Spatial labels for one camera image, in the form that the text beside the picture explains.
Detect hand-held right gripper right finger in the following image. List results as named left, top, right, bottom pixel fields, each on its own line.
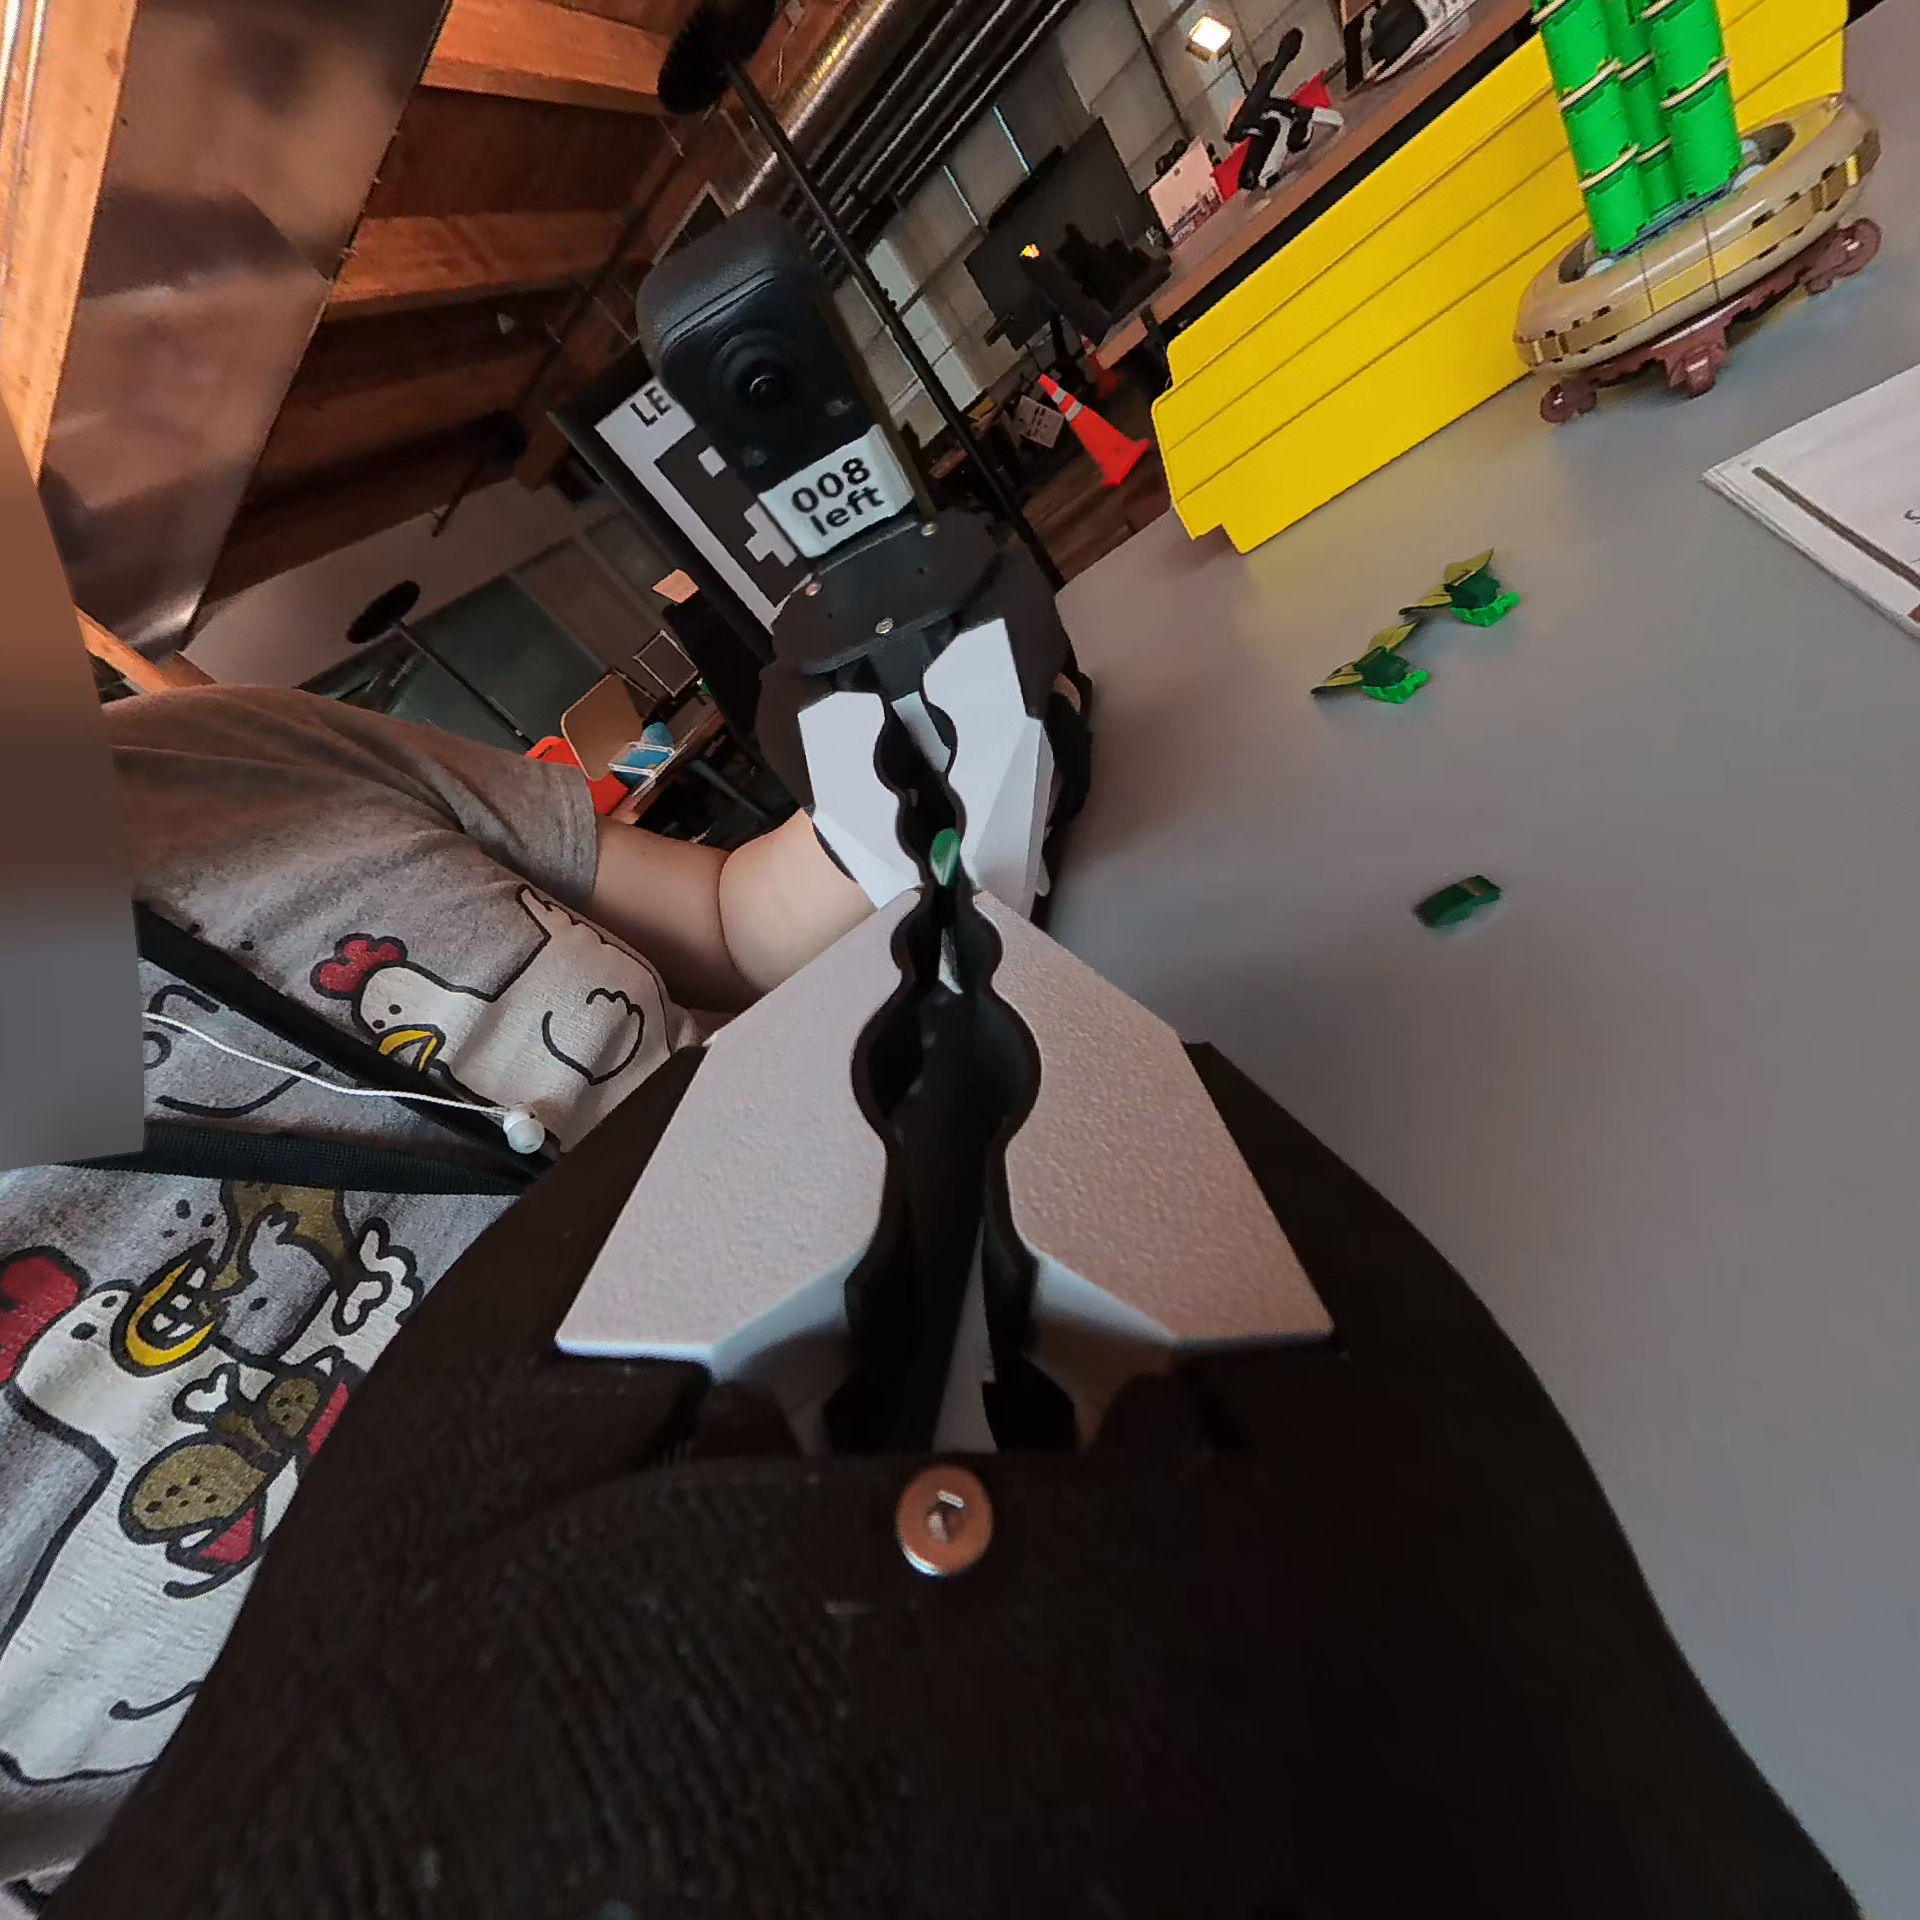
left=944, top=884, right=1338, bottom=1454

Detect black monitor screen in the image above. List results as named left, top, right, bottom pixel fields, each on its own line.
left=964, top=120, right=1174, bottom=355

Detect yellow plastic bin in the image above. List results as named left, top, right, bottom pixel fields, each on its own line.
left=1153, top=0, right=1853, bottom=561

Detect black and white sign board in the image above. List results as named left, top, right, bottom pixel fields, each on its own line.
left=593, top=382, right=804, bottom=641

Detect green lego leaf cluster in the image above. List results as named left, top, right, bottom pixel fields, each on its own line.
left=1312, top=621, right=1426, bottom=707
left=1401, top=547, right=1520, bottom=626

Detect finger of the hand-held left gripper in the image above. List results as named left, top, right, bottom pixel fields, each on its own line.
left=796, top=691, right=924, bottom=905
left=918, top=620, right=1057, bottom=921

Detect white drawstring cord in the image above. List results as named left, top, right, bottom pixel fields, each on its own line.
left=141, top=1013, right=549, bottom=1157

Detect green lego bamboo model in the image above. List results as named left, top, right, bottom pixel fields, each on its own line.
left=1512, top=0, right=1884, bottom=425

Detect person in grey chicken shirt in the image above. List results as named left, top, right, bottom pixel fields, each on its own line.
left=0, top=681, right=706, bottom=1899

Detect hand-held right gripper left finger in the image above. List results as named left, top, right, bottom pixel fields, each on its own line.
left=555, top=884, right=940, bottom=1449

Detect white instruction booklet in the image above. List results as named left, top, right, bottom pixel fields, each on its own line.
left=1704, top=360, right=1920, bottom=641

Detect black stand pole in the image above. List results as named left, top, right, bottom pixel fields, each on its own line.
left=721, top=60, right=1069, bottom=589

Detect red and black robot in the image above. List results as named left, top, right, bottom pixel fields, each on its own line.
left=1219, top=27, right=1347, bottom=195

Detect black bag strap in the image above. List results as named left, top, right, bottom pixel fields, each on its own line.
left=89, top=900, right=561, bottom=1198

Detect orange traffic cone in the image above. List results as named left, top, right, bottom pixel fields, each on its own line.
left=1040, top=374, right=1153, bottom=489

